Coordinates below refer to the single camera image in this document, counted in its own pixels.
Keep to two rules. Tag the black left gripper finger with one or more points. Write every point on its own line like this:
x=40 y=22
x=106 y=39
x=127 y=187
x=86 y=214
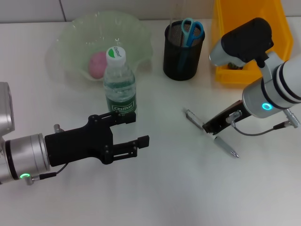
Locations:
x=129 y=117
x=144 y=141

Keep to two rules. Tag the clear plastic ruler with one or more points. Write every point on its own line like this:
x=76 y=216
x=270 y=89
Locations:
x=173 y=14

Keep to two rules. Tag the silver white ballpoint pen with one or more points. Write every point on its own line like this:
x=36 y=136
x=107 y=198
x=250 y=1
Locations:
x=225 y=144

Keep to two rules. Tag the green glass fruit plate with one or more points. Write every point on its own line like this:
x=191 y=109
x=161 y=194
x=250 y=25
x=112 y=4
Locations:
x=77 y=47

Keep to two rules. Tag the black mesh pen holder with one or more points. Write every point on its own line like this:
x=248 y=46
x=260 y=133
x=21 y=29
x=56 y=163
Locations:
x=171 y=63

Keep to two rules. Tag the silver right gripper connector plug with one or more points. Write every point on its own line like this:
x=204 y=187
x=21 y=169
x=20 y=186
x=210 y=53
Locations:
x=234 y=115

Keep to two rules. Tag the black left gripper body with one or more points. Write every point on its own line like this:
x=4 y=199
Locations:
x=75 y=144

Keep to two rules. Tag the yellow plastic bin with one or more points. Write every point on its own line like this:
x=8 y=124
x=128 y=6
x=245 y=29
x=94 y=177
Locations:
x=279 y=14

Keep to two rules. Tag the green plastic wrapper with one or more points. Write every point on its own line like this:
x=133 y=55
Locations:
x=235 y=66

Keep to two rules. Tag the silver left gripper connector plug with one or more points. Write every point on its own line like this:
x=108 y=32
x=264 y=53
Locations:
x=57 y=129

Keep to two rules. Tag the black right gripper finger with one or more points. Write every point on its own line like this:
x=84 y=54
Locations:
x=211 y=128

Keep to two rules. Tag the blue teal scissors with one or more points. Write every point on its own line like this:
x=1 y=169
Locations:
x=191 y=35

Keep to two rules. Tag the clear green-label water bottle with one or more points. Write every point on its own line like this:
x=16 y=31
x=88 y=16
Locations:
x=120 y=82

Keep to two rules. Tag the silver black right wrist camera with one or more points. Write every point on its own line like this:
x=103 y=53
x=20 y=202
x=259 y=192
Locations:
x=247 y=37

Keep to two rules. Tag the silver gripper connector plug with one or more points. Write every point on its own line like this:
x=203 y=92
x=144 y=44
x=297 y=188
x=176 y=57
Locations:
x=57 y=129
x=234 y=115

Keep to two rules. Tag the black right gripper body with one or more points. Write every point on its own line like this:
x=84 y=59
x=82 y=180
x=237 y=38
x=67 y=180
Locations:
x=244 y=110

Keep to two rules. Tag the pink toy peach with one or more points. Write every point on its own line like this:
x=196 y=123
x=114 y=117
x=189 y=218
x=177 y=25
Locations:
x=97 y=64

